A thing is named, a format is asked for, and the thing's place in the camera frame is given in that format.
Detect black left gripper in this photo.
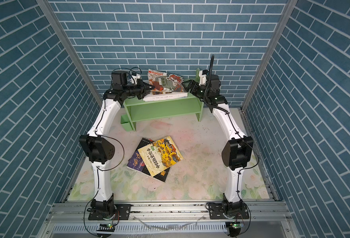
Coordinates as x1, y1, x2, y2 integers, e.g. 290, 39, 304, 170
122, 80, 155, 100

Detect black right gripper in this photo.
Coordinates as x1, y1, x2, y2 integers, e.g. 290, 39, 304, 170
182, 82, 209, 103

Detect white book brown stripes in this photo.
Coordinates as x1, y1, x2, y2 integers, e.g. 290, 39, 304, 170
143, 91, 188, 102

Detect red green illustrated book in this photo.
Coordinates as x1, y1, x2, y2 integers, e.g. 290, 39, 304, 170
148, 69, 185, 95

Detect yellow illustrated history book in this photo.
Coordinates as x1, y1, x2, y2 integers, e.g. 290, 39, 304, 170
138, 136, 184, 177

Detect black book yellow text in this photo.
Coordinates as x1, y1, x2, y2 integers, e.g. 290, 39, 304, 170
138, 137, 171, 182

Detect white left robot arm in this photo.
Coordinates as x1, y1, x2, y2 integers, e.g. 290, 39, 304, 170
79, 68, 154, 221

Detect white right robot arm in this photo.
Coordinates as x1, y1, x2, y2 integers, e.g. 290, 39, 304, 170
184, 70, 253, 219

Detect green shelf rack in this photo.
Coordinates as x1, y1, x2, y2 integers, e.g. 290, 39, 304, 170
120, 69, 204, 131

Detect purple book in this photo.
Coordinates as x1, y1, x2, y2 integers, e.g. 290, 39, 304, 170
127, 150, 145, 172

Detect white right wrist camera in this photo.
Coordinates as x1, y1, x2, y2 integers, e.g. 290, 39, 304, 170
198, 69, 209, 85

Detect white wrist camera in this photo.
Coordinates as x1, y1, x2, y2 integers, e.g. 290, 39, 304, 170
130, 74, 141, 85
198, 69, 209, 85

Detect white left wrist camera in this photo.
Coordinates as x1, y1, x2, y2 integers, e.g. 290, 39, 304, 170
130, 74, 141, 85

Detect metal corner frame post right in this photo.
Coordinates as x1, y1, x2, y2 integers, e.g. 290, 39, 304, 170
241, 0, 298, 112

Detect metal corner frame post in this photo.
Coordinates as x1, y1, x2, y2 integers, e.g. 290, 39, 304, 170
36, 0, 102, 108
241, 0, 298, 112

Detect metal corner frame post left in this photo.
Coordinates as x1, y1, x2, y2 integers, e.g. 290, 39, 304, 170
36, 0, 102, 108

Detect metal base rail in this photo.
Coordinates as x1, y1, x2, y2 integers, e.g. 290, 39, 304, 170
38, 200, 298, 238

